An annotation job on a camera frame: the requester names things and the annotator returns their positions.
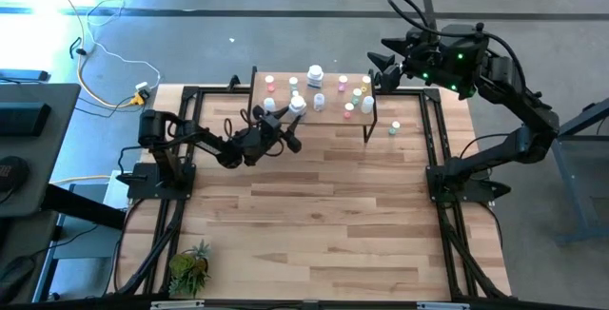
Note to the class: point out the black gantry bar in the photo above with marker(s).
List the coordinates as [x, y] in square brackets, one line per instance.
[304, 306]

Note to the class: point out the blue-grey metal table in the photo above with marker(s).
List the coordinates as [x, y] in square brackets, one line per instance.
[571, 191]

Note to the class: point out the potted succulent plant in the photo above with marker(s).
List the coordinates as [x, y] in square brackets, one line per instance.
[188, 269]

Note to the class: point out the black round cap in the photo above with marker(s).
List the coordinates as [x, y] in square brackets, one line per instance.
[12, 174]

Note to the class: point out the black aluminium table frame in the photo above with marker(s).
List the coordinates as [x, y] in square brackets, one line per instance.
[404, 92]

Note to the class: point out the black desk leg bar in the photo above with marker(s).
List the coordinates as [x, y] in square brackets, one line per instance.
[81, 207]

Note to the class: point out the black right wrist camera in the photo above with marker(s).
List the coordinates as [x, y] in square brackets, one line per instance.
[391, 79]

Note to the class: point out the blue-green translucent pill vial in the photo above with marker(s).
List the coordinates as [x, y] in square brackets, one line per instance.
[357, 92]

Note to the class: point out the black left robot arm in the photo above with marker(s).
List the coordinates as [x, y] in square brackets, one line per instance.
[152, 127]

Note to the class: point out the grey desk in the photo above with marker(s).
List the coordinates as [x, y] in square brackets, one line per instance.
[64, 105]

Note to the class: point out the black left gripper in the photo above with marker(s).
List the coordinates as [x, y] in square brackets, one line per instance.
[261, 139]

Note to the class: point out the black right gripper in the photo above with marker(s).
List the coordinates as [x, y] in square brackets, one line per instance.
[442, 58]

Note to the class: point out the yellow power plug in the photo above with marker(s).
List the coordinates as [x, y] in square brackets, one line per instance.
[138, 99]

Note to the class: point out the orange translucent pill vial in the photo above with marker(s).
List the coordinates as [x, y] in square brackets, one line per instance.
[349, 107]

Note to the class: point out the teal translucent pill vial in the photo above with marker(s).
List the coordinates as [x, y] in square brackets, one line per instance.
[395, 124]
[293, 81]

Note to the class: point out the yellow Dramamine tube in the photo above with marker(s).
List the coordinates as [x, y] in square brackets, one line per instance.
[295, 93]

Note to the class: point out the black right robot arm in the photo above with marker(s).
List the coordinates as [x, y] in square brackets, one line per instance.
[523, 110]

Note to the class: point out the pink translucent pill vial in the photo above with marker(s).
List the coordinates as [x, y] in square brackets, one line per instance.
[342, 80]

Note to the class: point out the large white labelled medicine bottle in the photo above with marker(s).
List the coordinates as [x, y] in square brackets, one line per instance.
[314, 73]

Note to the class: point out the black box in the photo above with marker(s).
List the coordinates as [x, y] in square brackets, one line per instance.
[24, 120]

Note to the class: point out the white power adapter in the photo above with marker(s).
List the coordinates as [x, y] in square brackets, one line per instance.
[142, 85]

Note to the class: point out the dark flat device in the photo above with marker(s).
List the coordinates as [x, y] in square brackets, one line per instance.
[24, 75]

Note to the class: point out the yellow translucent pill vial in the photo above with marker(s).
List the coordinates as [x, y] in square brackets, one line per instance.
[366, 80]

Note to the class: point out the clear plastic bottle with pills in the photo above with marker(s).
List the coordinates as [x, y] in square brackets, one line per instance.
[319, 102]

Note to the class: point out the silver mounting bracket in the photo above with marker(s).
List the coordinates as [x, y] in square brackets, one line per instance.
[177, 304]
[442, 305]

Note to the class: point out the black diagonal frame brace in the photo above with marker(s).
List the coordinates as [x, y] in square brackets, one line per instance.
[471, 265]
[169, 236]

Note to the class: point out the red translucent pill vial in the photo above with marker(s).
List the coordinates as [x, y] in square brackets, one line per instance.
[269, 80]

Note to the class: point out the wooden shelf black metal frame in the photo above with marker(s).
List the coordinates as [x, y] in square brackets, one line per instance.
[333, 117]

